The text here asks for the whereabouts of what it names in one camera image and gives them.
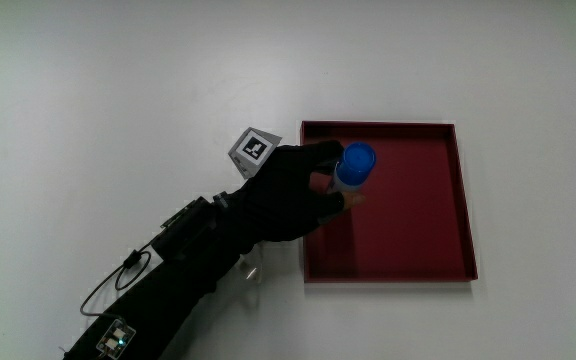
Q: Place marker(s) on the person's left hand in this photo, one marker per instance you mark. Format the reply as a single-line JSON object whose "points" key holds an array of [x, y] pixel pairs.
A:
{"points": [[278, 200]]}

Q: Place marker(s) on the blue-capped glue stick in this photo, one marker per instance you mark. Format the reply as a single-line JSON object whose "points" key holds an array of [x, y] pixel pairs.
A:
{"points": [[355, 162]]}

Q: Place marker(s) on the red square plate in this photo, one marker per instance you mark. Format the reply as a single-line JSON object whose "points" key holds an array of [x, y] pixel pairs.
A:
{"points": [[413, 225]]}

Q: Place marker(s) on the clear plastic piece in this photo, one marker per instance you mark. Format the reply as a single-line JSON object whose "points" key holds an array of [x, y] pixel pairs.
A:
{"points": [[251, 274]]}

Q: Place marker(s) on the black wrist sensor box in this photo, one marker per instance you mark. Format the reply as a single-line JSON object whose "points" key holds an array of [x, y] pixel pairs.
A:
{"points": [[185, 230]]}

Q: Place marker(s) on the small lit circuit board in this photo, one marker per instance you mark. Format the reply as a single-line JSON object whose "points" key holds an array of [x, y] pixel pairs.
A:
{"points": [[115, 339]]}

